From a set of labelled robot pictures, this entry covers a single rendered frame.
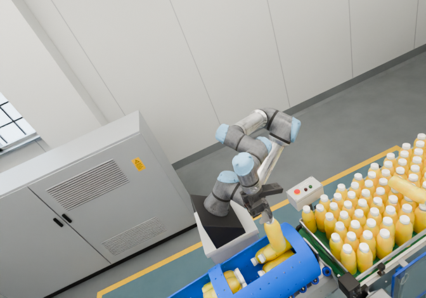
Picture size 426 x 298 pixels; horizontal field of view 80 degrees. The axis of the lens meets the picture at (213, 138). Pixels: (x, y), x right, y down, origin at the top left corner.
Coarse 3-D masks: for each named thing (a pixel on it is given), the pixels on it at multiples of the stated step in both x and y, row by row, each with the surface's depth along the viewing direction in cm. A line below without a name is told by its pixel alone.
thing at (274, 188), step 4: (268, 184) 103; (272, 184) 103; (276, 184) 102; (264, 188) 99; (268, 188) 100; (272, 188) 100; (276, 188) 100; (280, 188) 101; (264, 192) 97; (268, 192) 98; (272, 192) 99; (276, 192) 100; (280, 192) 101; (260, 196) 97; (264, 196) 98
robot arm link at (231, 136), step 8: (256, 112) 124; (264, 112) 125; (272, 112) 127; (240, 120) 111; (248, 120) 112; (256, 120) 116; (264, 120) 125; (224, 128) 99; (232, 128) 100; (240, 128) 103; (248, 128) 108; (256, 128) 117; (264, 128) 132; (216, 136) 101; (224, 136) 98; (232, 136) 98; (240, 136) 97; (224, 144) 101; (232, 144) 98
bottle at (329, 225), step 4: (324, 220) 140; (328, 220) 136; (332, 220) 135; (336, 220) 137; (324, 224) 140; (328, 224) 137; (332, 224) 136; (328, 228) 138; (332, 228) 137; (328, 232) 140; (332, 232) 139; (328, 236) 143
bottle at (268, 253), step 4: (284, 236) 131; (288, 244) 128; (268, 248) 129; (288, 248) 128; (264, 252) 128; (268, 252) 127; (272, 252) 127; (276, 252) 127; (280, 252) 127; (284, 252) 128; (264, 256) 128; (268, 256) 127; (272, 256) 127; (276, 256) 127; (264, 260) 128; (268, 260) 128
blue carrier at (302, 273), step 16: (288, 224) 127; (288, 240) 119; (304, 240) 118; (240, 256) 136; (304, 256) 115; (208, 272) 123; (240, 272) 137; (256, 272) 138; (272, 272) 113; (288, 272) 113; (304, 272) 114; (320, 272) 117; (192, 288) 132; (224, 288) 112; (256, 288) 111; (272, 288) 111; (288, 288) 113
